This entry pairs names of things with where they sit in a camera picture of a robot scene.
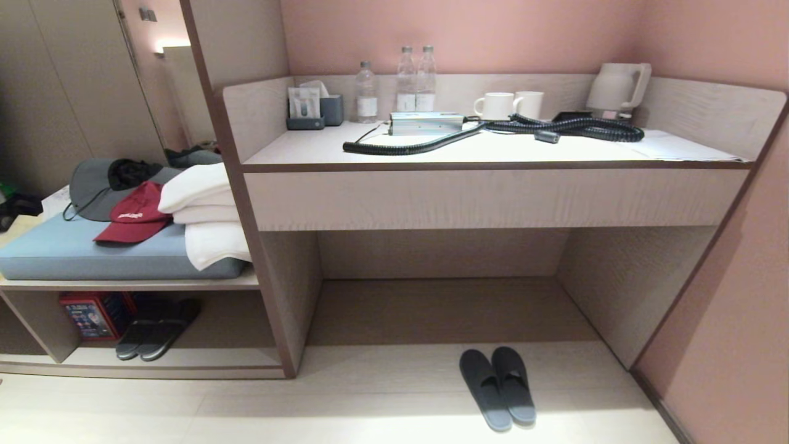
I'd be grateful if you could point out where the wooden shoe shelf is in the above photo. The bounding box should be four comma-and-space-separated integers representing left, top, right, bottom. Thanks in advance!
0, 271, 285, 379

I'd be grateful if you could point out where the black cloth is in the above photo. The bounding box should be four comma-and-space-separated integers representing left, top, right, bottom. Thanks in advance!
108, 158, 164, 191

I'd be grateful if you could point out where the dark grey slipper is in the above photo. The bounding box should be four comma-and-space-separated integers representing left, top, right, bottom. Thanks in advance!
491, 346, 537, 427
459, 349, 513, 432
138, 299, 202, 363
115, 300, 174, 361

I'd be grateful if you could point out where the red baseball cap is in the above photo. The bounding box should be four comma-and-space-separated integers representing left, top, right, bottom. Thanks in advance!
93, 180, 174, 244

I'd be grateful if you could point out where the black bag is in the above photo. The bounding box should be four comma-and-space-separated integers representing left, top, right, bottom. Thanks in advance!
0, 193, 44, 232

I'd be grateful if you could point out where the blue bench cushion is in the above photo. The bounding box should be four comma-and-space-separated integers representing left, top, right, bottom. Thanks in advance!
0, 213, 248, 282

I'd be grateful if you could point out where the folded white towel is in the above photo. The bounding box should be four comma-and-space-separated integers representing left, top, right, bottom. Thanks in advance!
184, 221, 252, 271
158, 163, 234, 214
171, 204, 240, 225

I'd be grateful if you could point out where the grey tissue box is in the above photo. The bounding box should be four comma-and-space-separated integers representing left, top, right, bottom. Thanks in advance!
301, 80, 345, 127

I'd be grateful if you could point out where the red and blue box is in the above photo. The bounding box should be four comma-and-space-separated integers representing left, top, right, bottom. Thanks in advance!
59, 293, 136, 342

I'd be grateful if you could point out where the black corrugated hose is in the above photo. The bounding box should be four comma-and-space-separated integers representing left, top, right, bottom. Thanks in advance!
342, 113, 645, 156

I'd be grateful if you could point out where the white mug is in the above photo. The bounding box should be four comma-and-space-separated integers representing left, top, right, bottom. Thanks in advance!
513, 91, 545, 120
473, 92, 516, 121

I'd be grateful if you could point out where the grey sun hat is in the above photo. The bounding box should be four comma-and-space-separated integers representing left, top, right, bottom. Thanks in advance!
63, 158, 183, 223

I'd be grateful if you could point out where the silver metal box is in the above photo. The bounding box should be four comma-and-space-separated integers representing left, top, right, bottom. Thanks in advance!
388, 112, 465, 137

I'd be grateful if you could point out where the wooden desk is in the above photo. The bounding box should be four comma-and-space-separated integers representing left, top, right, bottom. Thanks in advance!
179, 0, 789, 379

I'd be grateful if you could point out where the clear water bottle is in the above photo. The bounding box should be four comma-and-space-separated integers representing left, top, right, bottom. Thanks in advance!
396, 46, 417, 113
416, 45, 437, 113
356, 60, 378, 123

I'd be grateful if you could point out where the white paper sheet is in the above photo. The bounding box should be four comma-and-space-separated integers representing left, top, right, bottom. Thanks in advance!
626, 129, 751, 163

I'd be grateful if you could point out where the grey tray with sachets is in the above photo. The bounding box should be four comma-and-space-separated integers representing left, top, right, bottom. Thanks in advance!
286, 86, 326, 131

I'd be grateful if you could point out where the beige electric kettle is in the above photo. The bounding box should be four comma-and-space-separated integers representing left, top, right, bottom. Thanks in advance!
586, 62, 652, 113

